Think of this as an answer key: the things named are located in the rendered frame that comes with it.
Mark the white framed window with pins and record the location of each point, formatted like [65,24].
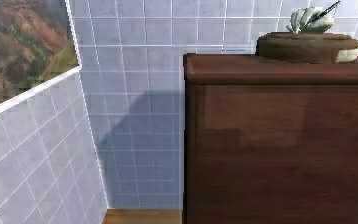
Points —
[23,50]

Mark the dark brown wooden cupboard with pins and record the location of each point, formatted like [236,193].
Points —
[273,140]

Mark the brown round plant pot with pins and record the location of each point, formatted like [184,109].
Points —
[303,48]

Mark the pale green succulent plant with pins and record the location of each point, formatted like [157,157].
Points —
[307,20]

